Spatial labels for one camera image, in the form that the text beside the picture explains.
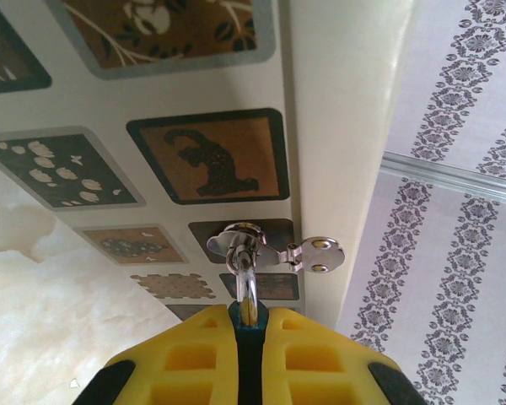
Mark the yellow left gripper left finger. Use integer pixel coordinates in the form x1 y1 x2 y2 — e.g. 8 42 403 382
73 305 242 405

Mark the chrome hasp latch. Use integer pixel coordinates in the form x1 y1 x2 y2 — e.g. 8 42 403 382
205 220 347 275

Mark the white box with picture tiles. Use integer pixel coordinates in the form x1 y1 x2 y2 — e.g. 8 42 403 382
0 0 417 338

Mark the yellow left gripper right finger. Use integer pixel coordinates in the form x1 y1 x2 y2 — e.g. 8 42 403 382
256 305 428 405

